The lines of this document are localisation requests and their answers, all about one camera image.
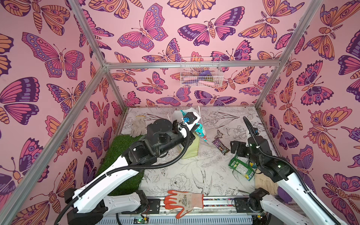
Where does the brown M&M's candy packet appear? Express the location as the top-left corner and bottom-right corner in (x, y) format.
(212, 138), (230, 155)

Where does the green snack packet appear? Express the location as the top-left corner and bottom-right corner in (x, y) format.
(228, 156), (255, 181)

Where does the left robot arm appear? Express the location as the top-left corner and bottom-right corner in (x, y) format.
(54, 112), (200, 225)

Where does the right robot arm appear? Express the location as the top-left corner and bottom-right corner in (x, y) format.
(230, 117), (346, 225)

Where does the white paper gift bag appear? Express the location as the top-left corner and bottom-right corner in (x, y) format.
(167, 108), (200, 159)

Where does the white knit work glove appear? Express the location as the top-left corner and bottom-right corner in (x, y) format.
(130, 115), (146, 137)

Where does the beige leather glove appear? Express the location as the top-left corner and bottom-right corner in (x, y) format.
(255, 173), (279, 196)

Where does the purple round object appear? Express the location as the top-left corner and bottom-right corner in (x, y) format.
(277, 187), (293, 203)

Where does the green artificial grass mat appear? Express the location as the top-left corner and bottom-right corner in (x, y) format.
(97, 134), (152, 197)

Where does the pink roll in basket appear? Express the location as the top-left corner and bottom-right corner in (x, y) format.
(197, 80), (222, 88)

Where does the red and white work glove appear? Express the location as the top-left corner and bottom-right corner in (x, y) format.
(164, 190), (204, 219)

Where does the purple item in basket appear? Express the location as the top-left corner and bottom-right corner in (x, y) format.
(199, 70), (212, 79)

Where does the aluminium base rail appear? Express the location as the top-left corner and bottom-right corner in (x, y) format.
(98, 196), (271, 225)

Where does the white wire basket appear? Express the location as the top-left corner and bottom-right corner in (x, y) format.
(179, 56), (224, 89)

